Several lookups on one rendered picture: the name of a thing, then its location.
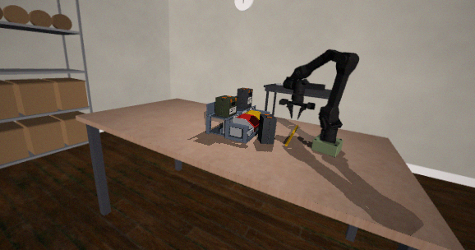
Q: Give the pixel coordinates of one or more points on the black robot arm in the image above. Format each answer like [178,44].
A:
[329,114]

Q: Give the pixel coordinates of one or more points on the red open bin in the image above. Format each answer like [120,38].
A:
[251,119]

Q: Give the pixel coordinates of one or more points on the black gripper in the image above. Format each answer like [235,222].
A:
[297,100]

